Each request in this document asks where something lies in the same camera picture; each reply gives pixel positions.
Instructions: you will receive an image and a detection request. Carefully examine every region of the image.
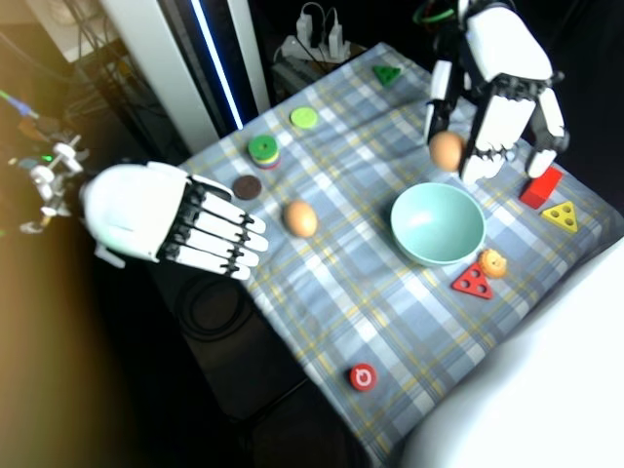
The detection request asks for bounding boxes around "teal bowl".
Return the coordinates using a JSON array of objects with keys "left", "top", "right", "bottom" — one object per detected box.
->
[{"left": 389, "top": 182, "right": 488, "bottom": 268}]

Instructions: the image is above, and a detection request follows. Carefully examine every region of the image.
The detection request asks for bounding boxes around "white column with blue light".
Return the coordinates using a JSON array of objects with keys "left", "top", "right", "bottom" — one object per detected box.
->
[{"left": 99, "top": 0, "right": 272, "bottom": 156}]

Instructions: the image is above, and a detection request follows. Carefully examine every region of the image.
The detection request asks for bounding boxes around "green triangle block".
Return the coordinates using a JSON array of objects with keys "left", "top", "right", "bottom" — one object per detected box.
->
[{"left": 371, "top": 63, "right": 404, "bottom": 89}]

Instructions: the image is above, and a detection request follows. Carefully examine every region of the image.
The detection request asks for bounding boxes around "lime green disc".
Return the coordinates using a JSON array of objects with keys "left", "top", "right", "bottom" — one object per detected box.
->
[{"left": 289, "top": 105, "right": 320, "bottom": 131}]

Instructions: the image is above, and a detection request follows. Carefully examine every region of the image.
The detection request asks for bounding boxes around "red disc with white symbol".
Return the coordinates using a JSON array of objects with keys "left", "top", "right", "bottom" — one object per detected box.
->
[{"left": 347, "top": 363, "right": 378, "bottom": 393}]

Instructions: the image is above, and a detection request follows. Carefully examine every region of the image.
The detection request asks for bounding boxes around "yellow triangle block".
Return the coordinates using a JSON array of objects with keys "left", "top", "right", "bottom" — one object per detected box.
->
[{"left": 540, "top": 200, "right": 580, "bottom": 234}]

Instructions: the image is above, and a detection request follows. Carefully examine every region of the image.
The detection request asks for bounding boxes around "white plug adapter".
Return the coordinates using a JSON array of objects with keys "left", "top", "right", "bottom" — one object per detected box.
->
[
  {"left": 295, "top": 3, "right": 319, "bottom": 44},
  {"left": 325, "top": 18, "right": 346, "bottom": 56}
]

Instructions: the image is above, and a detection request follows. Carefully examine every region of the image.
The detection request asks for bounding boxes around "white blurred robot shell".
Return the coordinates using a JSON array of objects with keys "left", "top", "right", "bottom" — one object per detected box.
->
[{"left": 399, "top": 243, "right": 624, "bottom": 468}]

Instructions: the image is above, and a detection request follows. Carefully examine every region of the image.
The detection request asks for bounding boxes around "stack of coloured rings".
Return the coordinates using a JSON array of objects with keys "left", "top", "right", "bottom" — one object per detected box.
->
[{"left": 247, "top": 134, "right": 282, "bottom": 172}]

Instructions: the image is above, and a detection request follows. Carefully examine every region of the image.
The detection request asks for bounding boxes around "brown egg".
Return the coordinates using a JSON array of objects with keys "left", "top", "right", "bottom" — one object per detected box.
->
[
  {"left": 428, "top": 131, "right": 467, "bottom": 173},
  {"left": 283, "top": 200, "right": 319, "bottom": 240}
]

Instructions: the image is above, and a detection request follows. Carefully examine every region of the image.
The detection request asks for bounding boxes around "orange lion toy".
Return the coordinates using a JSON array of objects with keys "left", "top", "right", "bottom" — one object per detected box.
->
[{"left": 476, "top": 248, "right": 509, "bottom": 280}]

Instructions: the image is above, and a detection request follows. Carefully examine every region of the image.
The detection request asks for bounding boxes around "red triangle block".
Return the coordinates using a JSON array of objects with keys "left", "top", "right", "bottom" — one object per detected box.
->
[{"left": 450, "top": 262, "right": 494, "bottom": 301}]

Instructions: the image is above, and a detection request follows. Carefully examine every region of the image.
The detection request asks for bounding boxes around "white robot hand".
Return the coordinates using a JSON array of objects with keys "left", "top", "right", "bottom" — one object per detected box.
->
[
  {"left": 422, "top": 3, "right": 571, "bottom": 185},
  {"left": 80, "top": 162, "right": 270, "bottom": 282}
]

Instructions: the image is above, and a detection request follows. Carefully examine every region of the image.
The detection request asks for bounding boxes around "red rectangular block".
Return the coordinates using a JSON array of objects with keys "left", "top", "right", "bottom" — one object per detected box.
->
[{"left": 519, "top": 167, "right": 565, "bottom": 211}]

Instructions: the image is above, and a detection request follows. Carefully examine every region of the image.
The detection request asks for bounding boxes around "blue plaid cloth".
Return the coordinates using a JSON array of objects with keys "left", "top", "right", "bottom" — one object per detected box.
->
[{"left": 175, "top": 42, "right": 624, "bottom": 468}]

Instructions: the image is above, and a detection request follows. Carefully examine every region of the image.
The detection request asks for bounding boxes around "black coiled cable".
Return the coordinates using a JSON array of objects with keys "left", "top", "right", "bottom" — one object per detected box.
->
[{"left": 175, "top": 276, "right": 255, "bottom": 343}]

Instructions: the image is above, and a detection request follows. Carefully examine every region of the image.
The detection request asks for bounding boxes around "brown disc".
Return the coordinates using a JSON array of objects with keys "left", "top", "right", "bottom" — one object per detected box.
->
[{"left": 231, "top": 174, "right": 263, "bottom": 201}]

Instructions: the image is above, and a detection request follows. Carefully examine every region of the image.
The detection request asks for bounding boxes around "white power strip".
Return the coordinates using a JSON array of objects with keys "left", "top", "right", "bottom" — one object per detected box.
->
[{"left": 275, "top": 33, "right": 353, "bottom": 64}]

